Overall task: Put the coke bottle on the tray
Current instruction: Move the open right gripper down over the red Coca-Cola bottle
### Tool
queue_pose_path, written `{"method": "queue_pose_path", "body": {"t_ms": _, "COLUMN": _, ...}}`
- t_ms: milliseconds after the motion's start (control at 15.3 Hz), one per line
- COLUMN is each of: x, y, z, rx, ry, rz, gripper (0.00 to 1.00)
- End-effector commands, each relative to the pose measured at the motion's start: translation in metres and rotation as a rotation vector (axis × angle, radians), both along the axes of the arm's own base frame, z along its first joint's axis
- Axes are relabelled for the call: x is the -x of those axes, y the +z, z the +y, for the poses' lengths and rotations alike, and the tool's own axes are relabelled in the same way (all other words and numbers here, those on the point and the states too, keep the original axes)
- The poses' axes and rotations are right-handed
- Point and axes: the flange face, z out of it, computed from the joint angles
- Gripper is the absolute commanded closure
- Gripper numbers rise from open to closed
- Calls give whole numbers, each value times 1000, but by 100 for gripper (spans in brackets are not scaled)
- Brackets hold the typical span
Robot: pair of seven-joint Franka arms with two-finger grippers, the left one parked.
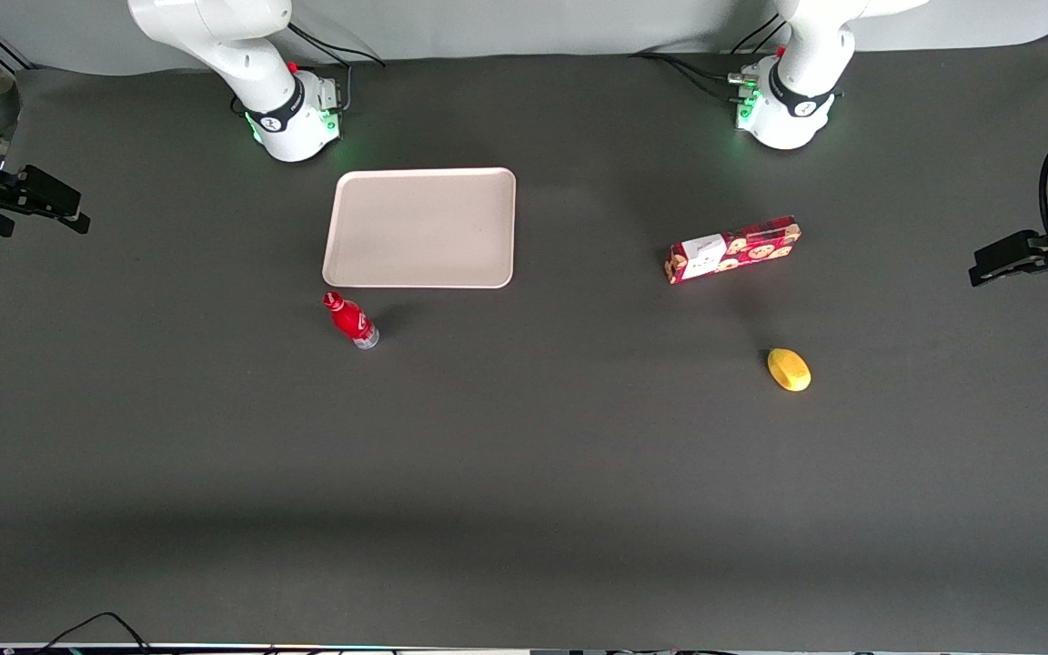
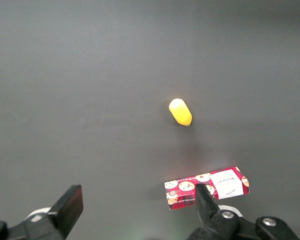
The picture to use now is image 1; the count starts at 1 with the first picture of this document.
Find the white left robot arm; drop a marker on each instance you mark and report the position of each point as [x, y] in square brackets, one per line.
[801, 55]

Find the red tartan cookie box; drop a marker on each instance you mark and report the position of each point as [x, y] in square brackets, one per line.
[742, 247]

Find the red coke bottle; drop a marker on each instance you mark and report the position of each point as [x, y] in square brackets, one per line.
[348, 318]

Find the dark grey table mat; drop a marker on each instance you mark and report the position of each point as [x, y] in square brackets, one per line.
[524, 491]

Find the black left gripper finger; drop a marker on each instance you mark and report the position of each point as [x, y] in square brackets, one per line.
[1015, 247]
[1011, 271]

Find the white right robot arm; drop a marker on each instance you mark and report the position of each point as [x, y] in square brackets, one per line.
[251, 55]

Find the beige rectangular plastic tray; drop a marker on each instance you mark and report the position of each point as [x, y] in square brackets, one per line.
[424, 227]

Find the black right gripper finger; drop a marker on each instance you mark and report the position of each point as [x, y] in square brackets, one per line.
[76, 224]
[51, 191]

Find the yellow lemon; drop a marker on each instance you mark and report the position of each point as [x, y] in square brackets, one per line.
[790, 370]

